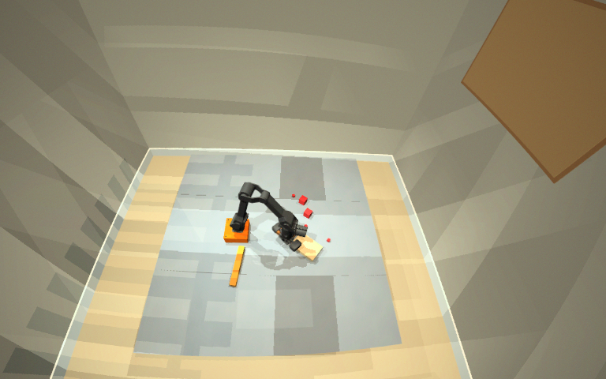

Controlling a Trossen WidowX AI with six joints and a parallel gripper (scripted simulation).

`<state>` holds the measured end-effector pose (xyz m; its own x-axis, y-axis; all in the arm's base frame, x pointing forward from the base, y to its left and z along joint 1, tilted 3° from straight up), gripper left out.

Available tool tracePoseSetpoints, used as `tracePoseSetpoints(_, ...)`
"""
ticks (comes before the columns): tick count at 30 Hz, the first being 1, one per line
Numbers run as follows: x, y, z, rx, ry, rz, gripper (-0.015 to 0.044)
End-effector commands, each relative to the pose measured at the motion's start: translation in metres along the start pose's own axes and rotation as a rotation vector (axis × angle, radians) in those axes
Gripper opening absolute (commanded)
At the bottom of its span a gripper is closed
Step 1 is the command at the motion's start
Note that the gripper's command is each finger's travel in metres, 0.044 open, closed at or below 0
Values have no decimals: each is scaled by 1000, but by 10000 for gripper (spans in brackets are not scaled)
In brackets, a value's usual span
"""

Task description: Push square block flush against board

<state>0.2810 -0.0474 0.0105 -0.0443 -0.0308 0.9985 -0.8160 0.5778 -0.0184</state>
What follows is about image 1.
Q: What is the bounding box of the orange long flat bar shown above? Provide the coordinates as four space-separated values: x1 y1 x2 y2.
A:
230 246 245 287

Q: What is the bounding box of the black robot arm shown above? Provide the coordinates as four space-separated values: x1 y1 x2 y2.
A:
229 182 308 238

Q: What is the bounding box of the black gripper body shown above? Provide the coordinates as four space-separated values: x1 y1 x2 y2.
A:
271 223 301 252

